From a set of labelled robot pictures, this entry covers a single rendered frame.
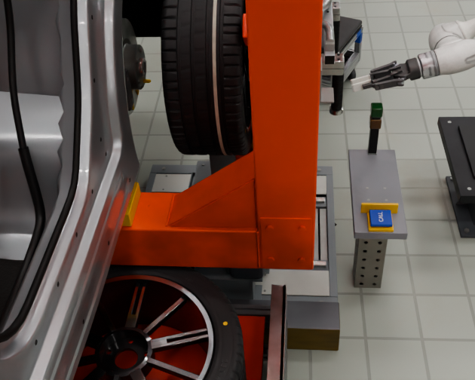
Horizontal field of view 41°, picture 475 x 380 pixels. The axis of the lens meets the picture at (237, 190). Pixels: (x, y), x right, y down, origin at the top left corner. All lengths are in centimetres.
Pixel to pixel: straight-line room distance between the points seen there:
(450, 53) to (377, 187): 51
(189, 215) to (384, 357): 95
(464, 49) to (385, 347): 106
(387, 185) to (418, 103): 126
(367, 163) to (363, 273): 42
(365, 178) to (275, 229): 63
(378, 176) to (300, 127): 83
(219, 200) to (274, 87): 40
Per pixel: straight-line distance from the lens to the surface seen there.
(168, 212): 187
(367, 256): 241
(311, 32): 140
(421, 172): 306
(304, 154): 159
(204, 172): 269
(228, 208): 175
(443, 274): 264
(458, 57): 230
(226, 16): 190
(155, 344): 183
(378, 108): 229
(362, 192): 226
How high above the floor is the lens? 198
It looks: 43 degrees down
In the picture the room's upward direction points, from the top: 4 degrees counter-clockwise
